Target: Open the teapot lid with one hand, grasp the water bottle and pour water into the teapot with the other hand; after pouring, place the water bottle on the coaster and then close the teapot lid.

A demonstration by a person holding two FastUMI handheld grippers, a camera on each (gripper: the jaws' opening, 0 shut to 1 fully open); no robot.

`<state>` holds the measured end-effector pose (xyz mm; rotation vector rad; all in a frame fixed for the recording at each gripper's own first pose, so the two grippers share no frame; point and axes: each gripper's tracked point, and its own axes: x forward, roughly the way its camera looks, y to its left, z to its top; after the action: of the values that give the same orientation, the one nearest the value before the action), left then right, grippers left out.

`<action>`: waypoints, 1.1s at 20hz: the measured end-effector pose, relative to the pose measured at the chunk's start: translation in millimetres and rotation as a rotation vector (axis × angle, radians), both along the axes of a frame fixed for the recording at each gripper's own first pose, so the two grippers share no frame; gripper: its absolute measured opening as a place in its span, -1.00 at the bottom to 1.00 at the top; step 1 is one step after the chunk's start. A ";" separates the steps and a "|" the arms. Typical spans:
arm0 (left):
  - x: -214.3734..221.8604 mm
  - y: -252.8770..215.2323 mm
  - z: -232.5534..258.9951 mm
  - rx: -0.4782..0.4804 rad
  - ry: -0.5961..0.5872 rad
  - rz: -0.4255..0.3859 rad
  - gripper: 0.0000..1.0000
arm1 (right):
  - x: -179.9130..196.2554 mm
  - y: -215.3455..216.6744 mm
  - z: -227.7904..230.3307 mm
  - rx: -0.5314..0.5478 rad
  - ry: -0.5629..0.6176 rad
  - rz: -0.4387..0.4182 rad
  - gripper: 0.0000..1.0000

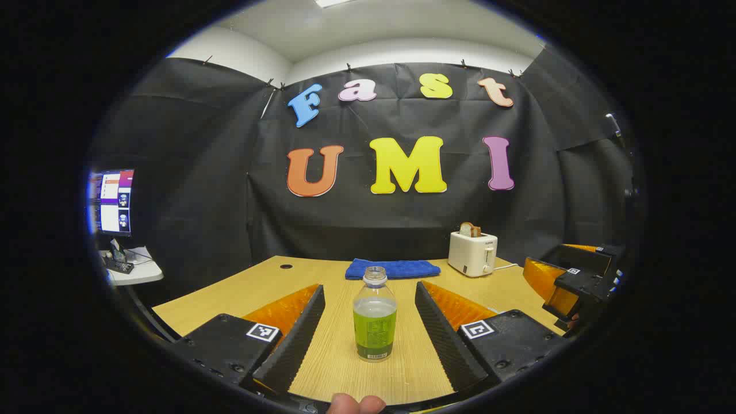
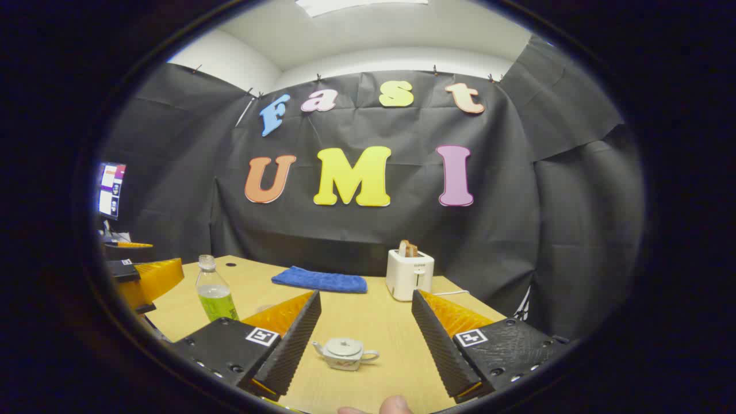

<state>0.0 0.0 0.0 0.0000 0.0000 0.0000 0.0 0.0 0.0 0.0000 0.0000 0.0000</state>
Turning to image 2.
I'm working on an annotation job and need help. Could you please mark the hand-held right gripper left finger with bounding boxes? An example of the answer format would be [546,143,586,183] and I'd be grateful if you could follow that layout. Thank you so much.
[170,290,323,403]

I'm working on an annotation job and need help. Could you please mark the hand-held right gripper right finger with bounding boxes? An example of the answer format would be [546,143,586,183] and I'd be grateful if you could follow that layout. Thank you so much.
[411,289,570,404]

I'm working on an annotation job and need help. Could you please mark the white floral teacup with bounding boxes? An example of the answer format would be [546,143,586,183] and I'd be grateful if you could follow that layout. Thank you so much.
[312,338,381,371]

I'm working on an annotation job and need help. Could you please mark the green label water bottle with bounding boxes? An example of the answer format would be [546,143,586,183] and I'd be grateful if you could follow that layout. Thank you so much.
[195,255,240,323]

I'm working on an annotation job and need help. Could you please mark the blue towel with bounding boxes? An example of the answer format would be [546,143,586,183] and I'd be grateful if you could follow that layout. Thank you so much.
[271,266,368,294]

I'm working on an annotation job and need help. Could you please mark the white toaster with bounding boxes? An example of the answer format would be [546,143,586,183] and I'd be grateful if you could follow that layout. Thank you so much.
[385,248,435,302]

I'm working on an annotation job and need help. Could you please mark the computer monitor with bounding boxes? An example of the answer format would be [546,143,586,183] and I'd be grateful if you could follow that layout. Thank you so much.
[96,162,127,221]

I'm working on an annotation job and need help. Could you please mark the white stand legs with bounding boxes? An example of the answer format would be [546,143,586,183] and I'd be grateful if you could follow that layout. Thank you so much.
[513,285,533,321]

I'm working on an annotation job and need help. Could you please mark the black backdrop cloth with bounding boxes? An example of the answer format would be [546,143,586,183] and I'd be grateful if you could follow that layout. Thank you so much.
[98,34,645,340]

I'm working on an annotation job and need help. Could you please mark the ceiling light panel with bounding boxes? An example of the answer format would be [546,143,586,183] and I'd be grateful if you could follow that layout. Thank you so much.
[296,0,429,18]

